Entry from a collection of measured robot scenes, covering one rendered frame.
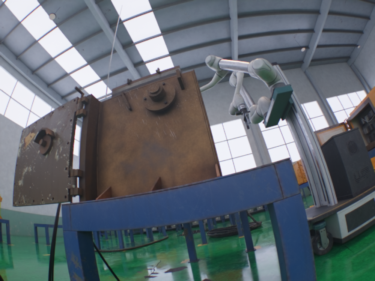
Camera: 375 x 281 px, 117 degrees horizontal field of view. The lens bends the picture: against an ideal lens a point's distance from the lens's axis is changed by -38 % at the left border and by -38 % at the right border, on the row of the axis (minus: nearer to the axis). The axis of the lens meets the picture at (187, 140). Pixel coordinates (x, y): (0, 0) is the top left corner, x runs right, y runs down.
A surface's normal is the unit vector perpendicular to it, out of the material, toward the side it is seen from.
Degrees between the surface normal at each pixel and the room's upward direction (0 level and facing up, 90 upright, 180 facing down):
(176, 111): 90
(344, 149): 90
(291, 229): 90
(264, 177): 90
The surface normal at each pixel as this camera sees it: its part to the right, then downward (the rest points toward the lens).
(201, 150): -0.22, -0.36
